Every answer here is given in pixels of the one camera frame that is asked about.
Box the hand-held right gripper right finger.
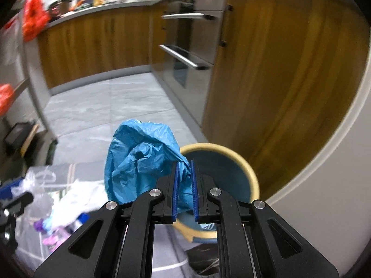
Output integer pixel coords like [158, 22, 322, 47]
[190, 160, 339, 278]

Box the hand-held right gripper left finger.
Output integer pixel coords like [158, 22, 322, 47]
[34, 162, 178, 278]

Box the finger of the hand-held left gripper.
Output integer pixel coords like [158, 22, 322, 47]
[0, 192, 34, 250]
[0, 179, 23, 195]

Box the yellow rimmed trash bin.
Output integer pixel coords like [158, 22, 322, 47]
[174, 143, 260, 244]

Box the blue plastic bag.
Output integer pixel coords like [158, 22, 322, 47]
[104, 119, 195, 218]

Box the clear plastic bag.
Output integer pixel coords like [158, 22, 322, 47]
[13, 166, 57, 241]

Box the purple snack packet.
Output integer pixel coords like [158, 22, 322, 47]
[33, 218, 74, 252]

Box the black box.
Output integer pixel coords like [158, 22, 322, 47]
[3, 123, 35, 152]

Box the wooden board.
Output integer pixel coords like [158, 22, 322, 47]
[20, 123, 42, 155]

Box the grey checked mat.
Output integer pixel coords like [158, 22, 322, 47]
[14, 162, 222, 278]

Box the white crumpled plastic wrap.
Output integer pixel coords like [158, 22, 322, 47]
[51, 180, 102, 227]

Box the dark marbled sheet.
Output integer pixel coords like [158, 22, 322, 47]
[187, 245, 221, 275]

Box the small red plastic bag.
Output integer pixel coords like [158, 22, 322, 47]
[0, 83, 14, 116]

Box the metal storage rack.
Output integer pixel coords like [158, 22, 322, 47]
[12, 14, 58, 142]

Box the stainless steel oven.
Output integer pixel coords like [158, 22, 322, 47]
[151, 0, 228, 128]

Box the tall wooden cabinet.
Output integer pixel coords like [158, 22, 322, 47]
[201, 0, 367, 206]

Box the long wooden kitchen cabinet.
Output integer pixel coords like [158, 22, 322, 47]
[38, 4, 163, 89]

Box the large red plastic bag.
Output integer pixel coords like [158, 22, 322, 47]
[22, 0, 50, 42]

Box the black cooking pot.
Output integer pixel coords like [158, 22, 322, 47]
[48, 0, 74, 18]

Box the grey kitchen countertop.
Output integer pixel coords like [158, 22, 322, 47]
[43, 0, 360, 29]

